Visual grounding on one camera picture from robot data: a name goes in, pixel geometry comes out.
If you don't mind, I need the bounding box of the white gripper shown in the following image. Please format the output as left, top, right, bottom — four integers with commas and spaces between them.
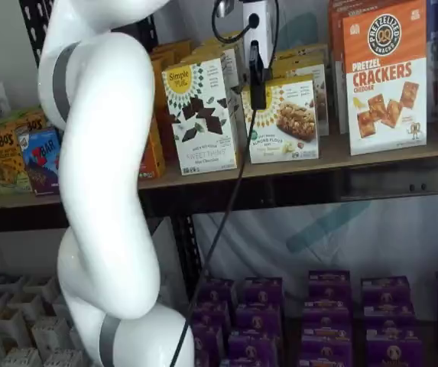
242, 0, 277, 110

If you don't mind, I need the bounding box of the Simple Mills almond bar box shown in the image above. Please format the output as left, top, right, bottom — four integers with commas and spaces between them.
274, 43, 330, 65
270, 57, 330, 137
240, 74, 321, 165

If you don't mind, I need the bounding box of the Simple Mills yellow-top box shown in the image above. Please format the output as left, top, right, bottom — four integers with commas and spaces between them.
182, 37, 247, 119

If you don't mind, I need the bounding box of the Simple Mills Sweet Thins box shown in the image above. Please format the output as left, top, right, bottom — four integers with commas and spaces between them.
161, 57, 239, 177

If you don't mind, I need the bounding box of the orange pretzel cracker box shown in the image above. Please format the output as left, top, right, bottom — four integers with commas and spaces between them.
327, 0, 348, 135

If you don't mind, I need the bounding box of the orange snack box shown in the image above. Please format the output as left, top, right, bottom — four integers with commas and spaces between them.
138, 114, 166, 180
150, 40, 195, 161

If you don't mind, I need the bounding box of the wooden shelf board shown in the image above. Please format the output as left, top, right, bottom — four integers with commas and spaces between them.
138, 132, 438, 192
0, 190, 65, 213

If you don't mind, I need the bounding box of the Pretzel Crackers cheddar box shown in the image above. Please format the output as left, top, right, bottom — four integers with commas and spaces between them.
342, 0, 429, 157

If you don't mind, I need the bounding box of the blue Zbar box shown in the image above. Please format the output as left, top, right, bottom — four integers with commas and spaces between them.
15, 128, 63, 196

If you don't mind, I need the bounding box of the yellow Bobo's box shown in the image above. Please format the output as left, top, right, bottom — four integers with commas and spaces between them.
0, 128, 32, 195
14, 112, 48, 135

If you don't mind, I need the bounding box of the black camera cable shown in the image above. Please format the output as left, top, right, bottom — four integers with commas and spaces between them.
211, 0, 281, 45

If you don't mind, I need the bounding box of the black metal shelf frame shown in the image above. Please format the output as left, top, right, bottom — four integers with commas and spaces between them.
136, 15, 438, 282

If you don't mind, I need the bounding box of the long black cable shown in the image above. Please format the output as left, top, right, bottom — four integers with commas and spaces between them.
168, 106, 260, 367

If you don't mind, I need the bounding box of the black perforated side shelf frame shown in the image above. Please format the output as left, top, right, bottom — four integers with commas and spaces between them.
0, 0, 70, 286

